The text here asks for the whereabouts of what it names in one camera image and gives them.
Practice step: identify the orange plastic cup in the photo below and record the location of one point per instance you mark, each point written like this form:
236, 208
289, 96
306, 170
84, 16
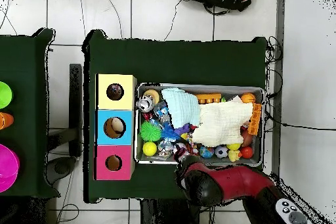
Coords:
5, 120

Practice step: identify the dark green table cloth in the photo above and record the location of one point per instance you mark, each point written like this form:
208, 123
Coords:
183, 61

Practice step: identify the blue spiky ball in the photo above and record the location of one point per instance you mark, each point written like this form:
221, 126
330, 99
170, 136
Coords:
169, 134

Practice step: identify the orange plastic grid tray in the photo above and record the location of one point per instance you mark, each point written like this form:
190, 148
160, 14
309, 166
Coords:
254, 119

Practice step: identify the silver mesh bin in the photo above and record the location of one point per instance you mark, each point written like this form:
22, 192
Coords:
210, 87

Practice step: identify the magenta plastic bowl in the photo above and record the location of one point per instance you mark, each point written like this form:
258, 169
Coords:
8, 166

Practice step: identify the green spiky ball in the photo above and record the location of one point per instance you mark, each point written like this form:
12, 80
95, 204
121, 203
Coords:
151, 131

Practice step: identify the wooden three-hole box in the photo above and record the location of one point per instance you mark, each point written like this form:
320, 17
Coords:
115, 105

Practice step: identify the mint green muslin cloth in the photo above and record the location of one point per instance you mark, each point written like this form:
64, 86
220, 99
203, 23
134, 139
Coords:
181, 107

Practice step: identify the orange toy basketball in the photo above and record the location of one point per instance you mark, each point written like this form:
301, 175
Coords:
248, 97

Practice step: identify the yellow ball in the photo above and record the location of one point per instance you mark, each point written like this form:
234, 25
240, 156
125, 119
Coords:
149, 148

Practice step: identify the orange plastic toy block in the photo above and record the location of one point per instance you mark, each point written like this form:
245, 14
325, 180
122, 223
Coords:
208, 98

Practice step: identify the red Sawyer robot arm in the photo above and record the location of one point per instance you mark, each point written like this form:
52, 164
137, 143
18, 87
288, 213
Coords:
236, 182

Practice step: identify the cream muslin cloth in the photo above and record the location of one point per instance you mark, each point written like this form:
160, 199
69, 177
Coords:
223, 124

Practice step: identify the crushed drink can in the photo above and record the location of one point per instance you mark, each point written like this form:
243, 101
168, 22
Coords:
145, 103

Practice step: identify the white baseball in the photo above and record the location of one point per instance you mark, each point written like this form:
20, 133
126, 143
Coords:
181, 145

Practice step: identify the green-clothed side table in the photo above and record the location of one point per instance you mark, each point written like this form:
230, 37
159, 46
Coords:
23, 76

